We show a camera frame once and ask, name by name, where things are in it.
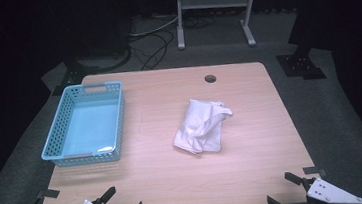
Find white floor cable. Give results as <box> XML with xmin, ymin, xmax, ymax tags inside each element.
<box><xmin>127</xmin><ymin>15</ymin><xmax>180</xmax><ymax>39</ymax></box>

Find black floor cable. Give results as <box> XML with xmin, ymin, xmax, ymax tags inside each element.
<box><xmin>128</xmin><ymin>28</ymin><xmax>180</xmax><ymax>73</ymax></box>

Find white cloth garment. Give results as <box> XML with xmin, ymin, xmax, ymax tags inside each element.
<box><xmin>168</xmin><ymin>94</ymin><xmax>238</xmax><ymax>158</ymax></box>

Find tangled black cables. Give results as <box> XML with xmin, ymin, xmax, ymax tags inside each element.
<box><xmin>182</xmin><ymin>12</ymin><xmax>217</xmax><ymax>31</ymax></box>

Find black tape piece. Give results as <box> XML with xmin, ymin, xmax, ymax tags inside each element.
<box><xmin>302</xmin><ymin>164</ymin><xmax>329</xmax><ymax>181</ymax></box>
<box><xmin>35</xmin><ymin>187</ymin><xmax>62</xmax><ymax>201</ymax></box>

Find white metal desk stand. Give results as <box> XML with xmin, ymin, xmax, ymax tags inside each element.
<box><xmin>172</xmin><ymin>0</ymin><xmax>266</xmax><ymax>54</ymax></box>

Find blue plastic basket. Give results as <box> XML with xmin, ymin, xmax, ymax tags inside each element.
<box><xmin>34</xmin><ymin>79</ymin><xmax>131</xmax><ymax>170</ymax></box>

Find black stand base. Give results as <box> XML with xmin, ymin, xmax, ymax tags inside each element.
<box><xmin>274</xmin><ymin>39</ymin><xmax>328</xmax><ymax>85</ymax></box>

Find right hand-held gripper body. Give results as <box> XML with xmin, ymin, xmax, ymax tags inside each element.
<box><xmin>281</xmin><ymin>172</ymin><xmax>362</xmax><ymax>204</ymax></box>

